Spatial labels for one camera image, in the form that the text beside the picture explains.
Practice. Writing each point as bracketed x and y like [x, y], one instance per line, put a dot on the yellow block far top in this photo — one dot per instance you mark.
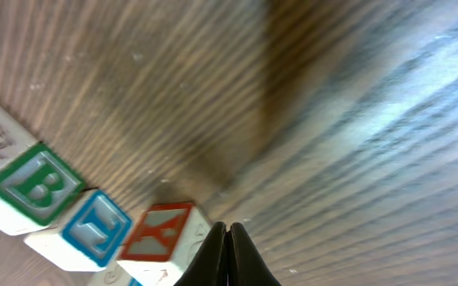
[113, 275]

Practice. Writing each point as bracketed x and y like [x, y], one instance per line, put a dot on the wooden block blue side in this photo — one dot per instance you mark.
[163, 243]

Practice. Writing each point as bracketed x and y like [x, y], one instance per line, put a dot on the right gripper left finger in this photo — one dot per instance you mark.
[209, 266]

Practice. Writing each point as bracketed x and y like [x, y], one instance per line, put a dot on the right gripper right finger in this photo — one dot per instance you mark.
[246, 266]

